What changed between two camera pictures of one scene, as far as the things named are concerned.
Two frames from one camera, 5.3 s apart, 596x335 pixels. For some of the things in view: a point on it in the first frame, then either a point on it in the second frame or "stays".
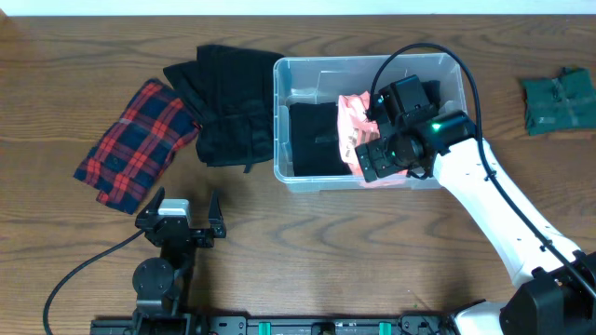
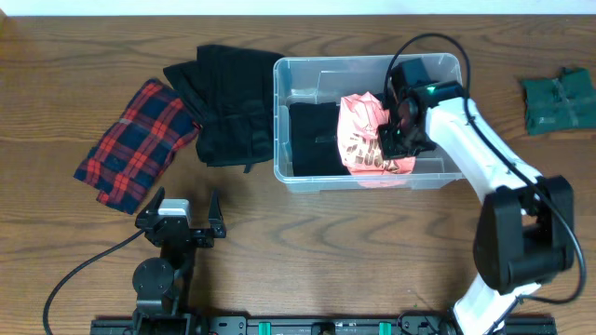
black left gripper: [179, 231] stays
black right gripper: [386, 166] → [392, 147]
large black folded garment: [229, 92] stays
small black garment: [316, 147] stays
